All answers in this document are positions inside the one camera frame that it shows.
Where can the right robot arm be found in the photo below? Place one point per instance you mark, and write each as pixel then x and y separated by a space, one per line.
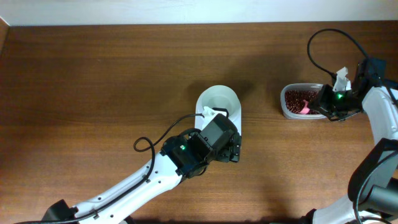
pixel 372 189

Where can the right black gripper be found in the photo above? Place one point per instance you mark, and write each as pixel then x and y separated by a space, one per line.
pixel 320 103

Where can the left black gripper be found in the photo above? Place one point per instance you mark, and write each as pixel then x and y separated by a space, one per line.
pixel 224 155

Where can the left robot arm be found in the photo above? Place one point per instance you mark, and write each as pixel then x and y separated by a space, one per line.
pixel 181 157

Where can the white round bowl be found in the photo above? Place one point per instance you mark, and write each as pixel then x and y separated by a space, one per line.
pixel 220 96

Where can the clear plastic bean container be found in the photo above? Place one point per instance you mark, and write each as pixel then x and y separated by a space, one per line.
pixel 299 86

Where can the pink measuring scoop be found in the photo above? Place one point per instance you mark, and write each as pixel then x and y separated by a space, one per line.
pixel 305 109

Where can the red adzuki beans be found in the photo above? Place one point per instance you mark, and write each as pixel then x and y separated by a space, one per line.
pixel 294 100

